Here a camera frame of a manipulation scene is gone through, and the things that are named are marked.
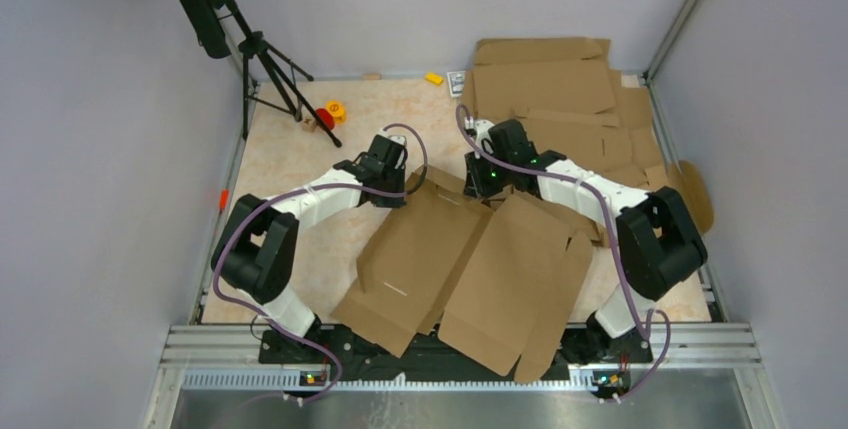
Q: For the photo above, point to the red round toy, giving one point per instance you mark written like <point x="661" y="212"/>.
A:
<point x="325" y="117"/>

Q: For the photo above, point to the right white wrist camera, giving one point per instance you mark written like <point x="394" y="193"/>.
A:
<point x="479" y="131"/>

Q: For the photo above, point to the small printed card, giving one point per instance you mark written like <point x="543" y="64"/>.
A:
<point x="456" y="82"/>

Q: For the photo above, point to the yellow block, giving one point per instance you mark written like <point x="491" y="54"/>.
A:
<point x="434" y="78"/>

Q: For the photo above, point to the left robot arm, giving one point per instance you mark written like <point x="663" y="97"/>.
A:
<point x="255" y="254"/>

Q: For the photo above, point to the yellow round toy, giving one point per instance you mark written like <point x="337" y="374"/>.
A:
<point x="337" y="111"/>

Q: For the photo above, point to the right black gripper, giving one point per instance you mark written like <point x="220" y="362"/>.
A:
<point x="475" y="186"/>

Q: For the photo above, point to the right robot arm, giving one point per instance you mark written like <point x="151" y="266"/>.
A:
<point x="653" y="237"/>

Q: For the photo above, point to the black camera tripod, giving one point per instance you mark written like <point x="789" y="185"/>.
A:
<point x="206" y="18"/>

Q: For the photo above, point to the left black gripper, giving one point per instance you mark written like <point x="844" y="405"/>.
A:
<point x="391" y="202"/>

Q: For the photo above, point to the small wooden block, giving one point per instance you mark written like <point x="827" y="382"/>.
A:
<point x="309" y="125"/>

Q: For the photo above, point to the cardboard box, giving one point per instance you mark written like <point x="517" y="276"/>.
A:
<point x="496" y="284"/>

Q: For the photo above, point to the orange clip on frame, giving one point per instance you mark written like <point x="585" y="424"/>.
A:
<point x="223" y="199"/>

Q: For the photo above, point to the stack of cardboard blanks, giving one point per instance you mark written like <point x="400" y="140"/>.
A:
<point x="569" y="100"/>

